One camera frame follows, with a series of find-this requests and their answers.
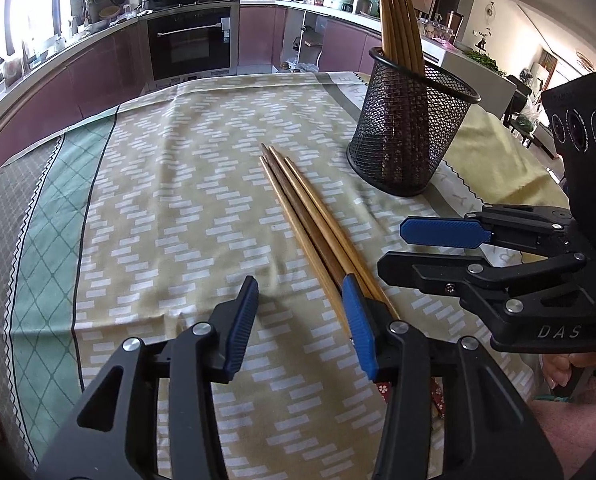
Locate black integrated stove with oven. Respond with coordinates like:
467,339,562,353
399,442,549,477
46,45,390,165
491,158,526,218
145,0,241,81

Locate plain yellow cloth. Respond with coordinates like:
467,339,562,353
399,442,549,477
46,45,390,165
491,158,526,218
438,105,574,216

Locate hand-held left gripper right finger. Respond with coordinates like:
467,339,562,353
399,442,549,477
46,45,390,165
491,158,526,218
342,273,564,480

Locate person's right hand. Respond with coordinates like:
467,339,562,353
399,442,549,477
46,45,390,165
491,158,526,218
540,351,596,403

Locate person's right forearm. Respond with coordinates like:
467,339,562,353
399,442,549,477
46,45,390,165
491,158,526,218
530,375,596,480

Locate kitchen window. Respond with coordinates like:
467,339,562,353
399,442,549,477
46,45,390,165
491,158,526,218
0,0,81,61

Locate black mesh utensil holder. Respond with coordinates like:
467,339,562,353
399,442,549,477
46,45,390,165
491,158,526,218
347,46,481,197

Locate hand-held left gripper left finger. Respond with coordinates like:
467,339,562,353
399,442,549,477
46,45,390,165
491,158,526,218
32,275,260,480

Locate green leafy vegetables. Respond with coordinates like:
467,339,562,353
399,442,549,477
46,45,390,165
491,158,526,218
465,49,506,77

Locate dark dining chair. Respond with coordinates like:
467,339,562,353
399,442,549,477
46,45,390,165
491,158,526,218
505,75,534,116

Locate patterned beige teal tablecloth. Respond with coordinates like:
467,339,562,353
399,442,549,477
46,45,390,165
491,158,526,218
0,71,569,480

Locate glass jar set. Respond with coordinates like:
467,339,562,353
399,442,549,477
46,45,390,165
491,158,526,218
420,17,451,41

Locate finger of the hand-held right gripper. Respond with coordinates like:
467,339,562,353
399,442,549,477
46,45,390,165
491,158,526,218
399,204,579,256
378,251,596,353

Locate wooden chopstick red end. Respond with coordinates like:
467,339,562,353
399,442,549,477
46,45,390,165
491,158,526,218
260,143,351,291
269,146,381,308
259,155,396,405

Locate pink kitchen base cabinets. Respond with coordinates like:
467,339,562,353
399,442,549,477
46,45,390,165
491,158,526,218
238,0,516,121
0,12,151,191

